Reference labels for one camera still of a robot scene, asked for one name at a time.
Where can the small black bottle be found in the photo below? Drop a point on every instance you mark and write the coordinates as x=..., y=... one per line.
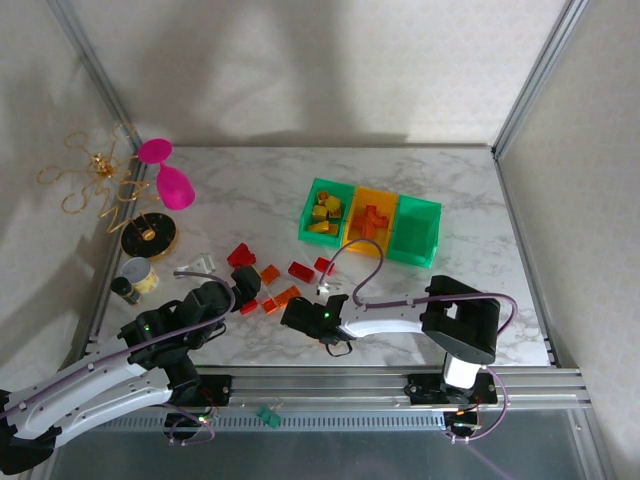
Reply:
x=125, y=292

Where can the red rectangular lego brick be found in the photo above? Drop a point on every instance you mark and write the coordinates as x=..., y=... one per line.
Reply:
x=301, y=271

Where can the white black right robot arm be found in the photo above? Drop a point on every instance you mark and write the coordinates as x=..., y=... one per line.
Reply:
x=380, y=320

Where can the pink plastic goblet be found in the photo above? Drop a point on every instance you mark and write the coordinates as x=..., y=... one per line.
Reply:
x=175, y=187

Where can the white plastic bracket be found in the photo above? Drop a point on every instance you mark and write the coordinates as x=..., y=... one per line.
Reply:
x=200, y=262

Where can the red square lego brick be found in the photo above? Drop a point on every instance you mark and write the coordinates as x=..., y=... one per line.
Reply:
x=322, y=264

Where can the green terminal connector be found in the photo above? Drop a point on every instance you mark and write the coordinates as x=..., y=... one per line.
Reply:
x=268, y=418

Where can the orange rectangular lego brick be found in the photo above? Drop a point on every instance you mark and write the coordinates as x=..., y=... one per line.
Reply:
x=286, y=295

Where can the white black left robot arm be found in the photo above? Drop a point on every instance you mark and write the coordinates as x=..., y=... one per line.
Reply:
x=100, y=400

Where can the aluminium side rail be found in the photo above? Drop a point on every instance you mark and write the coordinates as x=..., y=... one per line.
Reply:
x=103, y=305
x=524, y=250

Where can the small red lego piece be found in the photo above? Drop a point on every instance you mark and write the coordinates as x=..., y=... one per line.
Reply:
x=248, y=307

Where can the aluminium frame post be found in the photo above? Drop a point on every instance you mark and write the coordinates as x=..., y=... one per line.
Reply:
x=540, y=75
x=93, y=65

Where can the wide aluminium base rail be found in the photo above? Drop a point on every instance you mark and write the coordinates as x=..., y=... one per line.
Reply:
x=325, y=387

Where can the orange square lego brick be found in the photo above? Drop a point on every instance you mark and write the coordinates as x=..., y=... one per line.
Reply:
x=270, y=275

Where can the small yellow lego brick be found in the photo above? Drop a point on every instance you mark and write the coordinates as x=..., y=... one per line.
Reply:
x=321, y=197

